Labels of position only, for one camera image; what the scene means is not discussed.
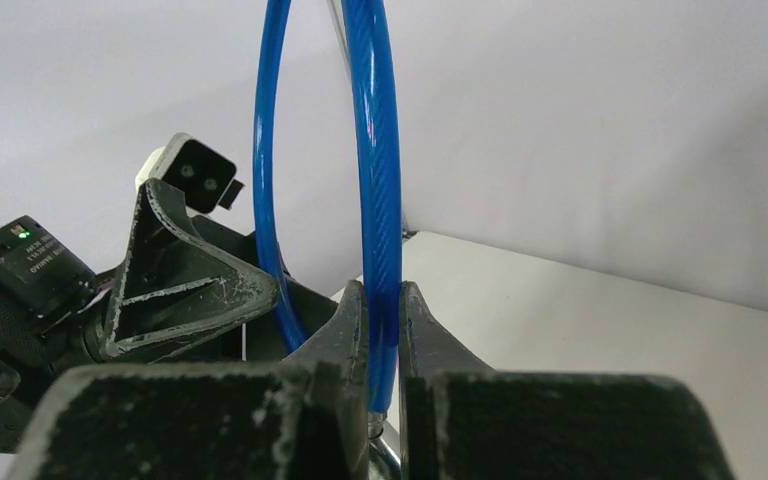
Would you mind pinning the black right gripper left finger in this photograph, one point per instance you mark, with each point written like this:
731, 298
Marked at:
304, 417

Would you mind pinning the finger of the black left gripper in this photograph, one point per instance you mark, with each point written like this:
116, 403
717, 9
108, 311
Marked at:
291, 298
181, 284

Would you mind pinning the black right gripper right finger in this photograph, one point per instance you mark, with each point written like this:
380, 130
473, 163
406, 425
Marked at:
462, 419

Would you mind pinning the blue cable lock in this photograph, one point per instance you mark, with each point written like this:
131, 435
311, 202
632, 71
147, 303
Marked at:
378, 152

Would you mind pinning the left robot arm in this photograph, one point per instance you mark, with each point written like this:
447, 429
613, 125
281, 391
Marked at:
51, 308

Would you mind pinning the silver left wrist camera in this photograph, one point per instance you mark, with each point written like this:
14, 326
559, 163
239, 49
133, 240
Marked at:
207, 178

